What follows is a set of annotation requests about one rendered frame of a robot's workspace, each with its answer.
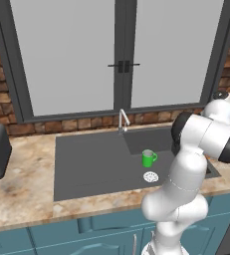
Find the dark grey sink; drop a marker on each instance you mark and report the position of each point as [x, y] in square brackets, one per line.
[96, 162]

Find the teal drawer front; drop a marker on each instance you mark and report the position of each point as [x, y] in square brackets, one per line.
[7, 240]
[113, 220]

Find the white round sink drain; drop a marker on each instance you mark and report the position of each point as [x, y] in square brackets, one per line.
[150, 177]

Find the silver tap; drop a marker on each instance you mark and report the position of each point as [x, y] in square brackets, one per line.
[122, 120]

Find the grey framed window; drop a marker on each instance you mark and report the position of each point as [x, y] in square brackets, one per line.
[114, 53]

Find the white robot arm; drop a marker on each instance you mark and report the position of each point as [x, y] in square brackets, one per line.
[192, 159]

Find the green mug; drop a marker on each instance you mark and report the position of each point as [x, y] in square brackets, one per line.
[148, 158]

